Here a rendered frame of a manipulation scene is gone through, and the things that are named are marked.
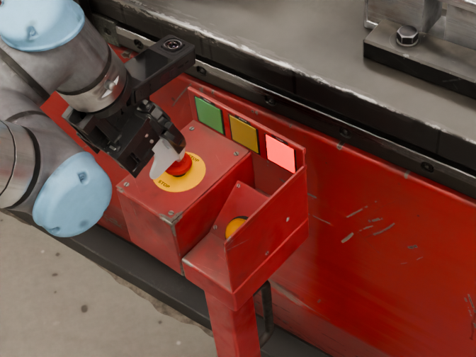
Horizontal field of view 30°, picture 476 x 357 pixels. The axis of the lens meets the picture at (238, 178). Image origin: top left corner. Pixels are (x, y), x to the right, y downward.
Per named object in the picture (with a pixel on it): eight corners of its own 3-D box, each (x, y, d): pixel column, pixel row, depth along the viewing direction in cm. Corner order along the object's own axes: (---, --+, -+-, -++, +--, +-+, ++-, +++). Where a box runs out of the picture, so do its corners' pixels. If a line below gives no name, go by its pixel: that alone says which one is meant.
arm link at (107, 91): (77, 25, 97) (129, 52, 93) (96, 47, 101) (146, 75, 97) (35, 78, 96) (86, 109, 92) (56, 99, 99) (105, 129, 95)
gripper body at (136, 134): (96, 154, 109) (47, 107, 99) (137, 100, 111) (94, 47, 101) (139, 182, 106) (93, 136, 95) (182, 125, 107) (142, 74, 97)
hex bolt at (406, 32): (392, 42, 113) (392, 32, 111) (403, 30, 114) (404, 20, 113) (411, 49, 111) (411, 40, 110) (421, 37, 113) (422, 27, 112)
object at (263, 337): (245, 352, 153) (236, 292, 140) (267, 329, 156) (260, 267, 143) (256, 360, 152) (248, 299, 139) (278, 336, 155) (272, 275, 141)
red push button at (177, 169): (159, 180, 119) (154, 161, 116) (179, 162, 121) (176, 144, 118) (180, 193, 117) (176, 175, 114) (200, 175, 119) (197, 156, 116)
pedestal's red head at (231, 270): (129, 241, 126) (105, 154, 113) (205, 173, 134) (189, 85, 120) (236, 313, 117) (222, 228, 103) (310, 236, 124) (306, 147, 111)
